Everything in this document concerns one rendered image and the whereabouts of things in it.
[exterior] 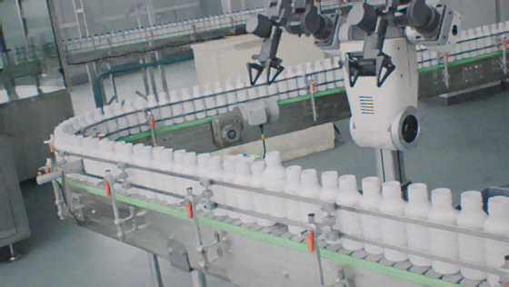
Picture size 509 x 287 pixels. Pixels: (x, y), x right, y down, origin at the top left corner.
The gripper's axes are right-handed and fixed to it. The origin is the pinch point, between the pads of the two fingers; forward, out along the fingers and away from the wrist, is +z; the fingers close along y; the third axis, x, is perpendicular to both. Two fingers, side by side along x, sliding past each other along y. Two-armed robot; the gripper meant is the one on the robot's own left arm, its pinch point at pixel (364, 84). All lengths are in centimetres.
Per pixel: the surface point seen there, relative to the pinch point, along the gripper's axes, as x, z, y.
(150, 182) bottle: -26, 40, -56
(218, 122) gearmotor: 56, 2, -134
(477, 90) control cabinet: 524, -157, -273
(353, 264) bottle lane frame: -25, 49, 29
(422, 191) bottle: -29, 31, 45
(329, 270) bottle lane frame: -23, 51, 21
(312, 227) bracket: -35, 43, 23
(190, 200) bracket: -34, 43, -22
